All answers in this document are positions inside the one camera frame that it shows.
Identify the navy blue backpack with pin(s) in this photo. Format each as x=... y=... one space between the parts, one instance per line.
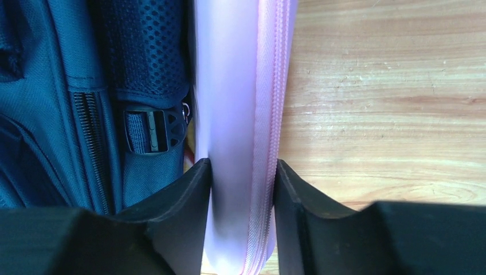
x=95 y=101

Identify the pink cartoon pencil case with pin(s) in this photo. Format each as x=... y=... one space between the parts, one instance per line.
x=242 y=53

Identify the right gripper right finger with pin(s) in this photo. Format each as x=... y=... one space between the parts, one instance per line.
x=318 y=235

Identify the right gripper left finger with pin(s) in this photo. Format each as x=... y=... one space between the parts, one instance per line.
x=163 y=234

